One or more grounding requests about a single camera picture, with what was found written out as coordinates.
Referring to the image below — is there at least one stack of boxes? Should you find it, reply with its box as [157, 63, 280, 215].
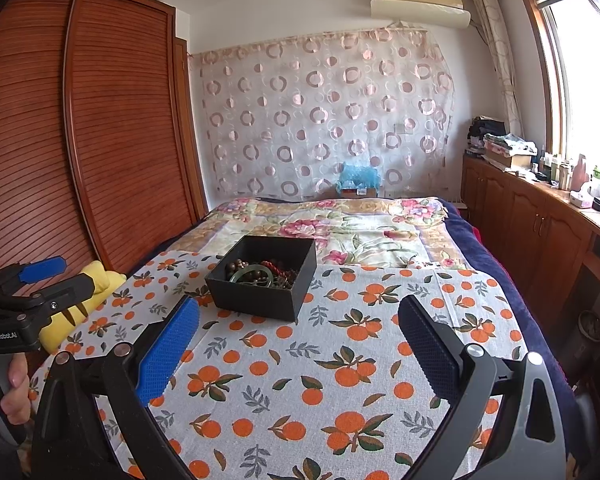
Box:
[482, 132, 539, 169]

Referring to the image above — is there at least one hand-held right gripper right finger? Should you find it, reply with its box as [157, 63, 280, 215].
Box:
[396, 294, 570, 480]

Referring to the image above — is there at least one wooden side cabinet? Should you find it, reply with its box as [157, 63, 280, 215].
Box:
[460, 152, 600, 393]

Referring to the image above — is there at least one green jade bangle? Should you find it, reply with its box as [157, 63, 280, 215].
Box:
[239, 267, 277, 289]

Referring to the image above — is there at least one wooden slatted wardrobe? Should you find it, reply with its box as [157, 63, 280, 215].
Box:
[0, 0, 209, 302]

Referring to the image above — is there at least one brown wooden bead bracelet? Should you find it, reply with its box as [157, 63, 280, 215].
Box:
[223, 257, 267, 286]

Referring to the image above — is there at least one white air conditioner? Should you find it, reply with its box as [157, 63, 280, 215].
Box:
[369, 0, 472, 30]

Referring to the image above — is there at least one dark blue blanket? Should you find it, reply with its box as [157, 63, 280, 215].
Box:
[437, 197, 582, 413]

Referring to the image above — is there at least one yellow plush toy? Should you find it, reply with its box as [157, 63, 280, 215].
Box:
[39, 260, 127, 354]

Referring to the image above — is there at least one orange fruit print cloth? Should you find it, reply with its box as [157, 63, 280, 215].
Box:
[30, 250, 531, 480]

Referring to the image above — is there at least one stack of dark clothes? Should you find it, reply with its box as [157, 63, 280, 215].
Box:
[465, 115, 507, 154]

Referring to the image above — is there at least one floral quilt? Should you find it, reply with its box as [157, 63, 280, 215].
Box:
[169, 197, 474, 272]

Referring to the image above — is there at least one person's left hand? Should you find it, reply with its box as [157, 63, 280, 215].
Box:
[0, 354, 31, 430]

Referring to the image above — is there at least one dark waste bin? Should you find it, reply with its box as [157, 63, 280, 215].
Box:
[577, 309, 600, 357]

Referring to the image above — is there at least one blue plastic bag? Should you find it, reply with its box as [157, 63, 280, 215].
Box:
[336, 162, 383, 191]

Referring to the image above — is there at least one red bead bracelet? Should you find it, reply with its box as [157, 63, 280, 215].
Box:
[259, 258, 301, 288]

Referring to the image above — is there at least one beige patterned window curtain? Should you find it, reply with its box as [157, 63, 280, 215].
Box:
[468, 0, 527, 139]

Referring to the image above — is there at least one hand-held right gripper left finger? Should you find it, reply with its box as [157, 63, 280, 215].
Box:
[30, 295, 202, 480]

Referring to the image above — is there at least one black storage box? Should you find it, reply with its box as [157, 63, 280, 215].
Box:
[204, 234, 319, 324]

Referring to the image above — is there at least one circle pattern sheer curtain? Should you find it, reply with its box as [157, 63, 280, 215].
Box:
[189, 27, 454, 202]

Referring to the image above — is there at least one wooden framed window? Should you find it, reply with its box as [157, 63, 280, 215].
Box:
[511, 0, 600, 202]

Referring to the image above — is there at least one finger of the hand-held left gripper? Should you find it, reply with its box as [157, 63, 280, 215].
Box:
[0, 272, 97, 322]
[0, 256, 68, 307]

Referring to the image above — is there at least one row of bottles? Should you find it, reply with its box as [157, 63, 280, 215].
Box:
[532, 145, 600, 192]

